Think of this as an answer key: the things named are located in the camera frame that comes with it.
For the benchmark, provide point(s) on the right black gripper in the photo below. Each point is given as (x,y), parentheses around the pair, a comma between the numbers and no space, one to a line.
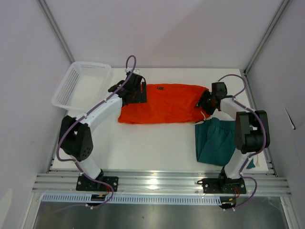
(202,103)

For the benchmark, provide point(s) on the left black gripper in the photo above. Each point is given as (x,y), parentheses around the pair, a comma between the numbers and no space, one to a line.
(142,97)

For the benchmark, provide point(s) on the orange shorts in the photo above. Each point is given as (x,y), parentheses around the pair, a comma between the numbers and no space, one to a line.
(166,104)

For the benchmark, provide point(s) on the green shorts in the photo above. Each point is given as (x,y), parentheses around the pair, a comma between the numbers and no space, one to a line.
(215,141)

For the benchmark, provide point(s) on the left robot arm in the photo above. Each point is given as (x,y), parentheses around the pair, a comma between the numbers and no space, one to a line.
(75,141)

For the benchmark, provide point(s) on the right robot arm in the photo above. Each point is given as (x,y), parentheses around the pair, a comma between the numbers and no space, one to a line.
(251,127)

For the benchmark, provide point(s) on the white plastic basket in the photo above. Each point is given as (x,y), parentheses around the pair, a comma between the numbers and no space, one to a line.
(83,86)

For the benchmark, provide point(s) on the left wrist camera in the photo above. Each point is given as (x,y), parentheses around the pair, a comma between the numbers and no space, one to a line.
(136,71)

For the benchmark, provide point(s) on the right aluminium frame post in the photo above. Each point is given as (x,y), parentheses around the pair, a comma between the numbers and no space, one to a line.
(283,7)

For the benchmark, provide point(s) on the aluminium frame post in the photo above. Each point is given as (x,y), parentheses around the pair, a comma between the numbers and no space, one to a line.
(55,29)
(283,7)

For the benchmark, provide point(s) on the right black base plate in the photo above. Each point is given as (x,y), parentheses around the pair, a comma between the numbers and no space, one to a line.
(222,186)

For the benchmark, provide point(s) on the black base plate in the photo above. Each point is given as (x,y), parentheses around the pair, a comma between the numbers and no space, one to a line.
(85,184)
(222,186)

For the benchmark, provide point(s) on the right table edge rail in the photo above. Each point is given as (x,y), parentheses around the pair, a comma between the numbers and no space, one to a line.
(250,96)

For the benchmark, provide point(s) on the aluminium mounting rail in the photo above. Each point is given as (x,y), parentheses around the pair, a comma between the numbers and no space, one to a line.
(154,182)

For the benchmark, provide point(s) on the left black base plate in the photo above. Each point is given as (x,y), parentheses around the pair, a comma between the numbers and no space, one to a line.
(85,184)

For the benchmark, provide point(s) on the left aluminium frame post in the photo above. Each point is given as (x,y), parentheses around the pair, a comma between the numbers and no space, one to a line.
(55,29)

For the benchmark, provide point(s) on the white slotted cable duct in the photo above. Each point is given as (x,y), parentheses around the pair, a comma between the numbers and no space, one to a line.
(202,199)

